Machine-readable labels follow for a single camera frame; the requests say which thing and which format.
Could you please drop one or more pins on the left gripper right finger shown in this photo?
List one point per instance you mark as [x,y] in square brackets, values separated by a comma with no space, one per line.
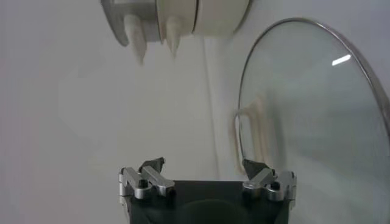
[259,179]

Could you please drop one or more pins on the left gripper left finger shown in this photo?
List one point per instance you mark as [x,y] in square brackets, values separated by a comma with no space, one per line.
[155,178]

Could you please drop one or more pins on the stainless steel steamer basket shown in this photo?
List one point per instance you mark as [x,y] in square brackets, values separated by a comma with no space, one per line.
[115,18]

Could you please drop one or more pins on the cream electric cooker base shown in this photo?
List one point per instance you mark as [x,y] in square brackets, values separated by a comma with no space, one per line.
[219,18]

